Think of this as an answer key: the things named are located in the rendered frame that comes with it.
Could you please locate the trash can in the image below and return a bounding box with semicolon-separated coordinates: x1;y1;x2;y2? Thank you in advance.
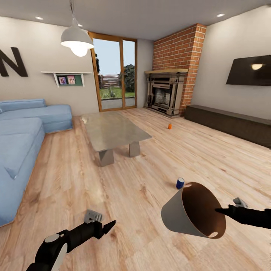
161;182;226;239

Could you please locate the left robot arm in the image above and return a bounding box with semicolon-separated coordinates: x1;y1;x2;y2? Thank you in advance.
26;210;116;271

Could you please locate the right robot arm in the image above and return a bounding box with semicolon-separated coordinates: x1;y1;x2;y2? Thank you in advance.
215;197;271;229

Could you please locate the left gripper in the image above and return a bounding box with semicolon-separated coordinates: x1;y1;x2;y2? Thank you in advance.
77;220;116;246

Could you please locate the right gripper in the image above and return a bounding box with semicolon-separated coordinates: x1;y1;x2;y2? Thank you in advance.
215;204;259;227

